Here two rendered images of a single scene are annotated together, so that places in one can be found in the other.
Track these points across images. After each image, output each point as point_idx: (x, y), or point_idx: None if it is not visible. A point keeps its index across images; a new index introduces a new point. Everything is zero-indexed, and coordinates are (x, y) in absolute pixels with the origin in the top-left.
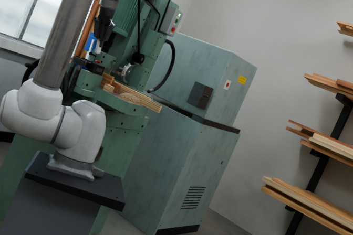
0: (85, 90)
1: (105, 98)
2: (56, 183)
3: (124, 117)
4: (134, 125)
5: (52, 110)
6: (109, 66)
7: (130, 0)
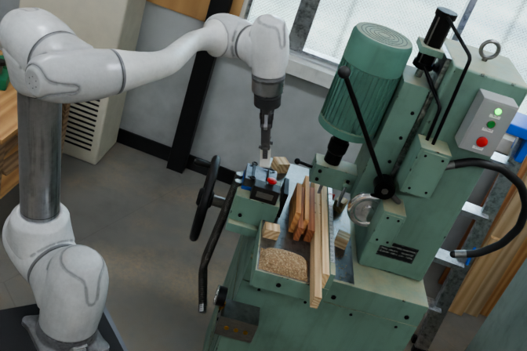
0: (232, 223)
1: (256, 246)
2: None
3: (337, 288)
4: (376, 308)
5: (23, 248)
6: (342, 189)
7: (354, 77)
